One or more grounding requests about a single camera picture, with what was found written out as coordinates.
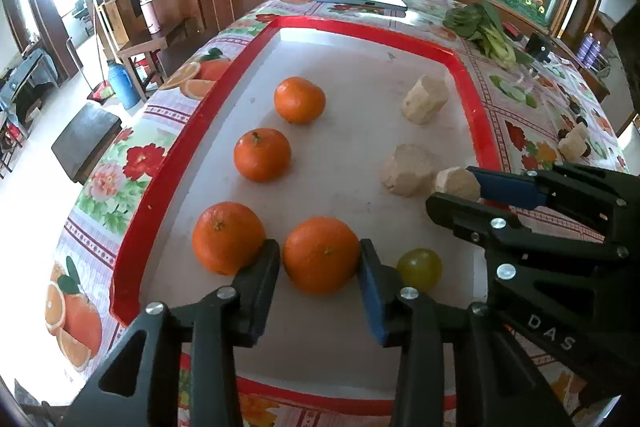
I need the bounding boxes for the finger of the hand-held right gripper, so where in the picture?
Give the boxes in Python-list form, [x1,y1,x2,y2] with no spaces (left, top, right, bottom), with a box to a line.
[467,164,640,248]
[426,193,640,403]

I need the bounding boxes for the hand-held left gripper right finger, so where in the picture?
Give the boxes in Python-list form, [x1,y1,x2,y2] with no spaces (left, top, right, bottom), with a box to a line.
[357,238,576,427]

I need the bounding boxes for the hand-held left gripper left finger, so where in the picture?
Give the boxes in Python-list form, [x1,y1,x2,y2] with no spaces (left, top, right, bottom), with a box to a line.
[60,238,282,427]

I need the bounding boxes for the beige sponge cake piece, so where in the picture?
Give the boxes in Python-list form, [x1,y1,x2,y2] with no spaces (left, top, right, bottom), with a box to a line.
[432,167,482,206]
[381,144,436,198]

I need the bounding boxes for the green grape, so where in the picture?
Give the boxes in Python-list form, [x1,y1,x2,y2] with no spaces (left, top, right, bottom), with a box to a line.
[396,248,443,292]

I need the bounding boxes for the orange mandarin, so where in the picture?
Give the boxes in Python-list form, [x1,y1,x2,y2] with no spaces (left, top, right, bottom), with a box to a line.
[233,128,292,182]
[274,77,327,124]
[192,202,267,276]
[282,217,362,296]

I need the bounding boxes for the red rimmed white tray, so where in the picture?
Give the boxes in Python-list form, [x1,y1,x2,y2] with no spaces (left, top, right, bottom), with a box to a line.
[109,16,501,410]

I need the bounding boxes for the black device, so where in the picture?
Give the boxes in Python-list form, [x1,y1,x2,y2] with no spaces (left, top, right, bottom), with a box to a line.
[525,32,556,65]

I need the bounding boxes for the green bok choy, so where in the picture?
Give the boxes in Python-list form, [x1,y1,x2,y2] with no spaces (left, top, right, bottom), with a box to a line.
[442,2,533,68]

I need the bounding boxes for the fruit printed tablecloth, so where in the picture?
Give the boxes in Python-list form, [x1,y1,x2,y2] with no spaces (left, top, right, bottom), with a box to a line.
[42,0,631,427]

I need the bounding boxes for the dark square stool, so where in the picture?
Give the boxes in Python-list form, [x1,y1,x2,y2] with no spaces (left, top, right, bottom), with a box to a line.
[51,102,123,185]

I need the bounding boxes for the blue plastic jug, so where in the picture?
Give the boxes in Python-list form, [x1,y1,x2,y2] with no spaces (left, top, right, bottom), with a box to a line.
[107,62,141,110]

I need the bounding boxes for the wooden side table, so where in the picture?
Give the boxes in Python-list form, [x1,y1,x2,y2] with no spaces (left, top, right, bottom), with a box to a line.
[117,19,201,102]

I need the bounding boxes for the pink thermos bottle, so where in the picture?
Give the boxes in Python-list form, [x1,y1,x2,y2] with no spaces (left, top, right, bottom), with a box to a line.
[138,0,161,34]

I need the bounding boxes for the long-handled dustpan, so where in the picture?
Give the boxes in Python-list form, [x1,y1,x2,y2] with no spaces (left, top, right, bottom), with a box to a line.
[87,0,117,102]

